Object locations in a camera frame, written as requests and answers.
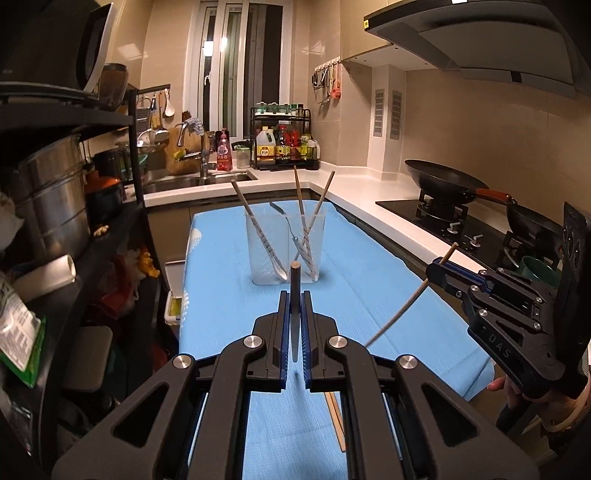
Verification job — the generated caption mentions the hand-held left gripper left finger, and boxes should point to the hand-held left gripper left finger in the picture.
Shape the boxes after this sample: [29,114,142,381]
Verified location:
[51,291,293,480]

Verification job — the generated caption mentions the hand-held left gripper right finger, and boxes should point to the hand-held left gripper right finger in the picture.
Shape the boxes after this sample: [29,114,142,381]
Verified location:
[300,291,541,480]

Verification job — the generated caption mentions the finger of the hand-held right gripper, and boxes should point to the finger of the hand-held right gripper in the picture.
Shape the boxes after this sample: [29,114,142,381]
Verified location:
[426,259,498,302]

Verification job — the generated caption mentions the pile of chopsticks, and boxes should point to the pile of chopsticks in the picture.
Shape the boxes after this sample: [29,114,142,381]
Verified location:
[325,391,347,452]

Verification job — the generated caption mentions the clear plastic utensil holder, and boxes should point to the clear plastic utensil holder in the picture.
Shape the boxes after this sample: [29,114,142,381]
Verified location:
[245,202,328,285]

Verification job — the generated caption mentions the person's right hand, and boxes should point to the person's right hand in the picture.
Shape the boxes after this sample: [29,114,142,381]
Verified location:
[487,376,587,435]

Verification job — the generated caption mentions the green cup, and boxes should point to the green cup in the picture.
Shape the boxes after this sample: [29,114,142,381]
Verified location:
[517,256,561,288]

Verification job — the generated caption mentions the blue table cloth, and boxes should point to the blue table cloth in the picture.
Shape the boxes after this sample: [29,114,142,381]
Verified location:
[178,199,496,480]

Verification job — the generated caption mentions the black gas stove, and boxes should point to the black gas stove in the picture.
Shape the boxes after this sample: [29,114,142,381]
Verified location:
[375,198,561,278]

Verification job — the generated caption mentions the black wok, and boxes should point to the black wok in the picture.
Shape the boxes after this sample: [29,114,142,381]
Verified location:
[404,159,518,206]

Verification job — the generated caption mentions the white trash bin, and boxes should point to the white trash bin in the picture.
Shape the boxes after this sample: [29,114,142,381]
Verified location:
[164,261,186,328]

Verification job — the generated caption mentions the yellow toy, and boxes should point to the yellow toy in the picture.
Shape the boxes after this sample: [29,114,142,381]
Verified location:
[139,247,161,278]

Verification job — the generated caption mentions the black shelf rack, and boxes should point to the black shelf rack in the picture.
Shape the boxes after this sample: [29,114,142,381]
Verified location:
[0,80,181,480]

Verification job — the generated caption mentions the steel kitchen sink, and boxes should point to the steel kitchen sink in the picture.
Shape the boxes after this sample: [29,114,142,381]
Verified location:
[141,170,258,195]

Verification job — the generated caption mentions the white oil jug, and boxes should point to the white oil jug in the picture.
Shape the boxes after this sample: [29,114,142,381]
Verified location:
[255,130,277,163]

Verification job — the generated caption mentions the pink dish soap bottle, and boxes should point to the pink dish soap bottle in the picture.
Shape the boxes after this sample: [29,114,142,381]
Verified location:
[215,129,233,172]

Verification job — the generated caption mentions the row of sauce bottles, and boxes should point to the row of sauce bottles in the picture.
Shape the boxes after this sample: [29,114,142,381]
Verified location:
[276,124,319,162]

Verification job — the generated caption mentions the chrome faucet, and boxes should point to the chrome faucet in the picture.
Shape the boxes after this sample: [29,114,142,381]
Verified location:
[173,121,218,178]

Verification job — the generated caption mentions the wooden cutting board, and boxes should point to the wooden cutting board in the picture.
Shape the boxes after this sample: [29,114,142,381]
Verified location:
[166,124,206,175]

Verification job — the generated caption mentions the black spice rack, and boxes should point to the black spice rack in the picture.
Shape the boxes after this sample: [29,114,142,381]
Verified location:
[250,105,320,172]

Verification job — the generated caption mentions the hanging kitchen scissors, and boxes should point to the hanging kitchen scissors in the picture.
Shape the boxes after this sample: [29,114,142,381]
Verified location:
[311,69,331,104]

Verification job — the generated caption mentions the grey range hood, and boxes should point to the grey range hood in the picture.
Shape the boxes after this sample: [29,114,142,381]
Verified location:
[362,0,591,100]

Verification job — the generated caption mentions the black pot orange lid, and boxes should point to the black pot orange lid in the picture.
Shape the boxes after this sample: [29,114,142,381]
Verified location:
[84,173,124,217]

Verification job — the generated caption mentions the row of spice jars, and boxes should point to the row of spice jars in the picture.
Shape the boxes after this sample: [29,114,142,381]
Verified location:
[256,102,305,116]

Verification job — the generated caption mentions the white paper roll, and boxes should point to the white paper roll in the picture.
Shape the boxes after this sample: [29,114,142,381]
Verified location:
[11,254,77,301]

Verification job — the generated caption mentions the black electric kettle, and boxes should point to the black electric kettle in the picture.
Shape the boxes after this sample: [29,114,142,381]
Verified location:
[93,148,123,181]

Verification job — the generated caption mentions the green printed packet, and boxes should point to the green printed packet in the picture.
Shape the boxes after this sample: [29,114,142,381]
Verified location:
[0,272,47,388]

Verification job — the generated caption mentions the large steel steamer pot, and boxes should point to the large steel steamer pot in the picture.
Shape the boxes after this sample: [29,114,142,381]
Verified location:
[4,134,90,261]

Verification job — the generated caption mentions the white framed window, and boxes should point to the white framed window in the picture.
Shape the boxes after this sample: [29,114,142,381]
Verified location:
[187,0,294,139]

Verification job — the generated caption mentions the blender jar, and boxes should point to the blender jar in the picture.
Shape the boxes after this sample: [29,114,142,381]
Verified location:
[99,64,129,109]

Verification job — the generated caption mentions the black microwave oven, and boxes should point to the black microwave oven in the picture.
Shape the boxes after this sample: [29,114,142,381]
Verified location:
[0,0,116,93]

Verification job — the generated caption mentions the grey wall vent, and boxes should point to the grey wall vent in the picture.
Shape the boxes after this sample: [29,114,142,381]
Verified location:
[372,89,385,138]
[390,90,402,139]

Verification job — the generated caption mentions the beige wall cabinet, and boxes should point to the beige wall cabinet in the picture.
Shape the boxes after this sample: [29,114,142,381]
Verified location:
[339,0,398,63]

